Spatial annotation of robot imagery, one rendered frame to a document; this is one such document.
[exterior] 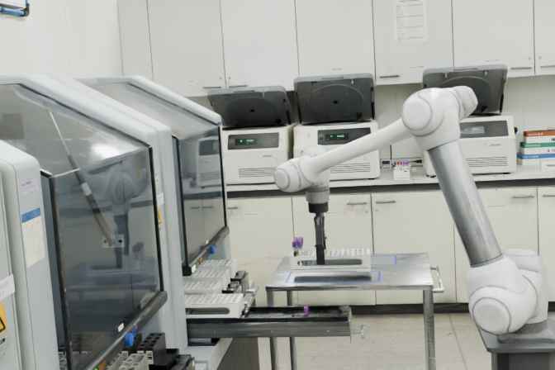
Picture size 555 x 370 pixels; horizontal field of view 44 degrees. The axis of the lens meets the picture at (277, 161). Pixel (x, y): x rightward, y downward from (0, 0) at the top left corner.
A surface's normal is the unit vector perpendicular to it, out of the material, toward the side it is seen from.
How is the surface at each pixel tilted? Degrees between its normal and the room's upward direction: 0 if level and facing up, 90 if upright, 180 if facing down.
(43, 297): 90
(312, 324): 90
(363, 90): 142
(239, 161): 90
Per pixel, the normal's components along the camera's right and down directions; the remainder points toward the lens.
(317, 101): -0.03, 0.86
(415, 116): -0.59, 0.03
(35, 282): 0.99, -0.04
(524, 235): -0.14, 0.11
